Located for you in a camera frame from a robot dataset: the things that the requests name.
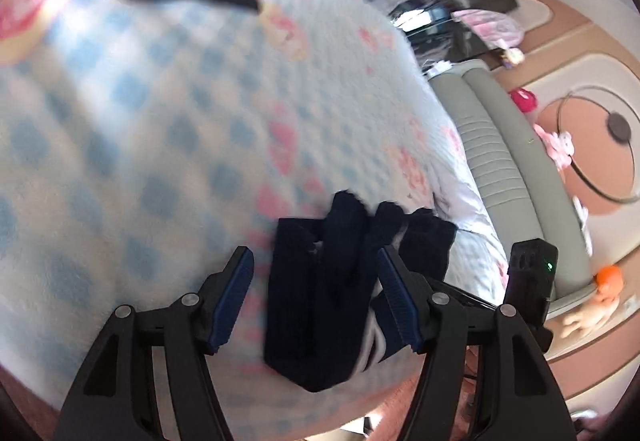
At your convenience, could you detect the grey padded headboard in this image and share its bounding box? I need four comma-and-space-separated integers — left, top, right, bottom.
428, 60, 596, 319

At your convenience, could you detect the dark clothes rack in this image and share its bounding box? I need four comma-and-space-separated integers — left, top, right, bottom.
364, 0, 522, 72

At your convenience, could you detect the navy blue garment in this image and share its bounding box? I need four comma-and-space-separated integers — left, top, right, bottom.
264, 190, 458, 392

